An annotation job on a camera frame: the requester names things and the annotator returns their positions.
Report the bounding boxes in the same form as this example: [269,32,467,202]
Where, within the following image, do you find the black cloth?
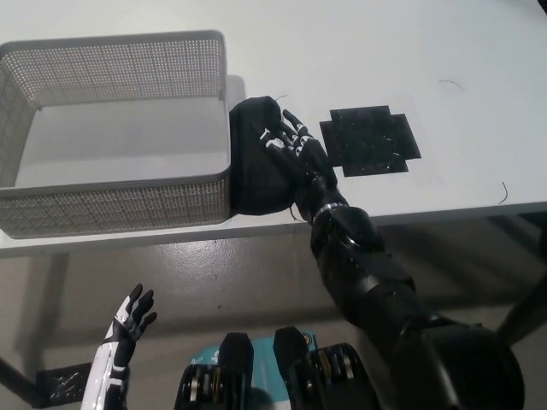
[227,95,301,217]

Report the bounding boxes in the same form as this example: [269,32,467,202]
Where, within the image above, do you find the dark slanted table leg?
[493,213,547,345]

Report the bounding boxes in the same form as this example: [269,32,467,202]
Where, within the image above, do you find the grey table leg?
[32,250,72,372]

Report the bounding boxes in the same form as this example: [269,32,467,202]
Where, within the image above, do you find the black tape cross mark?
[319,103,422,179]

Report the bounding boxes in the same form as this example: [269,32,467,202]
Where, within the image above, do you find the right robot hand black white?
[258,108,348,224]

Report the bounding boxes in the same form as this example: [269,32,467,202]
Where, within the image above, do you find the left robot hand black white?
[103,283,159,349]

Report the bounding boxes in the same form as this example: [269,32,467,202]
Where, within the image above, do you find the grey perforated plastic basket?
[0,29,235,240]

